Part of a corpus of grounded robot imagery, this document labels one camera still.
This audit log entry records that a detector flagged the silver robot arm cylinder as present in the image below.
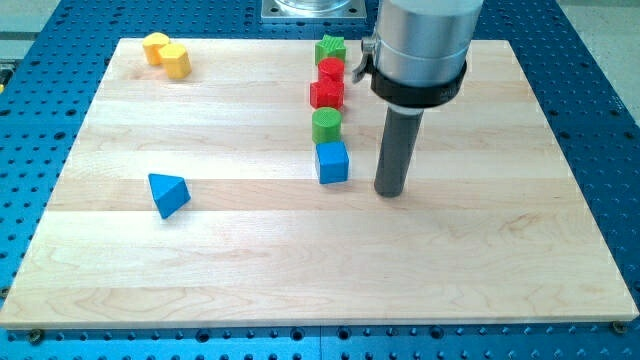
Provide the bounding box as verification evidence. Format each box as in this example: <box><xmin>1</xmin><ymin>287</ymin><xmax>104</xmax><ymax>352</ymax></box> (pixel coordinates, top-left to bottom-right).
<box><xmin>374</xmin><ymin>0</ymin><xmax>483</xmax><ymax>87</ymax></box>

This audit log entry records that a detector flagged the blue cube block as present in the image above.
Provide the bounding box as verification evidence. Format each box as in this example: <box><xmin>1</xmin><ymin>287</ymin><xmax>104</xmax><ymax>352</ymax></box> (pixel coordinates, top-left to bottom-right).
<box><xmin>316</xmin><ymin>141</ymin><xmax>349</xmax><ymax>184</ymax></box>

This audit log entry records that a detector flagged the blue triangle block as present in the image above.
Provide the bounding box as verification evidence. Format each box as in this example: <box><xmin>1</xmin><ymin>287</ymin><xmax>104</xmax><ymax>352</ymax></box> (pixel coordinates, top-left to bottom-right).
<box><xmin>148</xmin><ymin>173</ymin><xmax>191</xmax><ymax>219</ymax></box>

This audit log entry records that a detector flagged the green cylinder block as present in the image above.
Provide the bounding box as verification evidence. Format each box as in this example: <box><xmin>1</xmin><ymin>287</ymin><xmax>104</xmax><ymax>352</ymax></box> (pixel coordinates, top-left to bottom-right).
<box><xmin>312</xmin><ymin>107</ymin><xmax>342</xmax><ymax>144</ymax></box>

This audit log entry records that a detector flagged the wooden board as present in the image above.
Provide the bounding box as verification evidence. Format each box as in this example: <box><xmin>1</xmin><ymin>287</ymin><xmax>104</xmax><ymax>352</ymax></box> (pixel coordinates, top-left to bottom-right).
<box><xmin>1</xmin><ymin>38</ymin><xmax>638</xmax><ymax>329</ymax></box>

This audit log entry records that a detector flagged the red cross block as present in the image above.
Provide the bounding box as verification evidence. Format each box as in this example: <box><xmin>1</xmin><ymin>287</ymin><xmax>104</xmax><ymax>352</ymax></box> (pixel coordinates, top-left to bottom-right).
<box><xmin>309</xmin><ymin>80</ymin><xmax>345</xmax><ymax>110</ymax></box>

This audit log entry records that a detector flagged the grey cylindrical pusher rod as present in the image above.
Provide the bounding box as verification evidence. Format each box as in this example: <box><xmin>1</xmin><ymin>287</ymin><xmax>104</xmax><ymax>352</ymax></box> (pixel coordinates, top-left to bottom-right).
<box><xmin>374</xmin><ymin>104</ymin><xmax>424</xmax><ymax>198</ymax></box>

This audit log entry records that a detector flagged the red cylinder block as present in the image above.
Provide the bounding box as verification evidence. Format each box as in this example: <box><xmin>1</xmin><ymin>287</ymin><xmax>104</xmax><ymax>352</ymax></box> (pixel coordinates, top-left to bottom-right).
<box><xmin>317</xmin><ymin>57</ymin><xmax>345</xmax><ymax>83</ymax></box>

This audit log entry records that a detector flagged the green star block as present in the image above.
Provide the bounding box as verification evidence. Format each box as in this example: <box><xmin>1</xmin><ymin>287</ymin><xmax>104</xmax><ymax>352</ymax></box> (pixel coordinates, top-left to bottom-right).
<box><xmin>314</xmin><ymin>34</ymin><xmax>347</xmax><ymax>65</ymax></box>

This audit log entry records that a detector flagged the yellow hexagon block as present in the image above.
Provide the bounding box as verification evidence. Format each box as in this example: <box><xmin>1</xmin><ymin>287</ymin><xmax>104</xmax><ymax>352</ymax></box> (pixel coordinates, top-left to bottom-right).
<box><xmin>159</xmin><ymin>43</ymin><xmax>192</xmax><ymax>79</ymax></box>

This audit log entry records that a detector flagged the yellow rounded block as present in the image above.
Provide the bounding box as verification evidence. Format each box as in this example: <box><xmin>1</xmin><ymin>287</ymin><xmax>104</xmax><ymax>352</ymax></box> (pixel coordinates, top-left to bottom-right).
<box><xmin>142</xmin><ymin>32</ymin><xmax>170</xmax><ymax>66</ymax></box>

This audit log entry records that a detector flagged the black clamp ring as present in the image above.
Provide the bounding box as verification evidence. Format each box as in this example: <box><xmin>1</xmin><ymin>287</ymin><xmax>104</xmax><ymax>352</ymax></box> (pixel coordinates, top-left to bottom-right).
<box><xmin>351</xmin><ymin>35</ymin><xmax>468</xmax><ymax>110</ymax></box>

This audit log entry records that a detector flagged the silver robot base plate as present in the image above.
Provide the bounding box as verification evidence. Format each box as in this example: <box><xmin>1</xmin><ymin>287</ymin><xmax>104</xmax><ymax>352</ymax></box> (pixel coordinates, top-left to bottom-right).
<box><xmin>260</xmin><ymin>0</ymin><xmax>367</xmax><ymax>21</ymax></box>

